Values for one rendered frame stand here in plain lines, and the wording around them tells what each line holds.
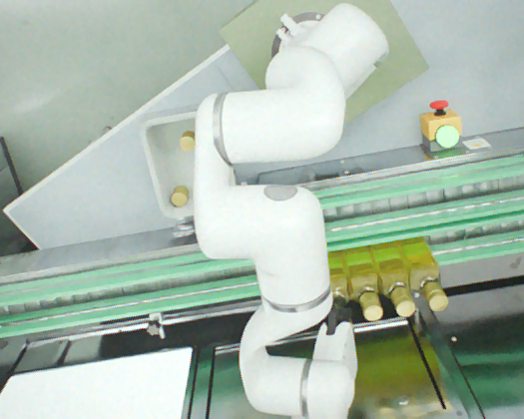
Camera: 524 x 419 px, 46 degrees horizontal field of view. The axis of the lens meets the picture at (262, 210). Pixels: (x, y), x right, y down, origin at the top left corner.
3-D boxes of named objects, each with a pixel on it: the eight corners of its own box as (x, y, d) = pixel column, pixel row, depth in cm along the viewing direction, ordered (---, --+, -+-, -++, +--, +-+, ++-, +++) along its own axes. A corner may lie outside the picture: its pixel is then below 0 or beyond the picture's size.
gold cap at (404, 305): (386, 294, 113) (391, 307, 109) (403, 283, 112) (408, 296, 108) (397, 307, 114) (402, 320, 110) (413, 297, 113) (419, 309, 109)
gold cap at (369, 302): (360, 309, 114) (363, 323, 110) (358, 293, 113) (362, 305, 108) (379, 307, 114) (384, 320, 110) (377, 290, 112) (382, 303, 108)
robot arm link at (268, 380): (335, 263, 76) (348, 387, 86) (236, 260, 80) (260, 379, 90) (323, 307, 69) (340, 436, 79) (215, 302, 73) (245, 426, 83)
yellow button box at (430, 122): (421, 143, 140) (430, 153, 133) (419, 111, 137) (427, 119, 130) (453, 138, 140) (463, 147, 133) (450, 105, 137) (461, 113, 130)
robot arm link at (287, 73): (248, 51, 82) (214, 43, 68) (352, 41, 78) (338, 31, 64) (256, 155, 84) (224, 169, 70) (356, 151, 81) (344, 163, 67)
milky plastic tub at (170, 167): (168, 206, 145) (163, 220, 137) (144, 113, 136) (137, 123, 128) (241, 193, 144) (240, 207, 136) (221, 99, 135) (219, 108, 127)
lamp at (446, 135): (435, 146, 133) (439, 151, 130) (434, 126, 131) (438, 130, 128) (456, 143, 132) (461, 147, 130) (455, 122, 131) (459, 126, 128)
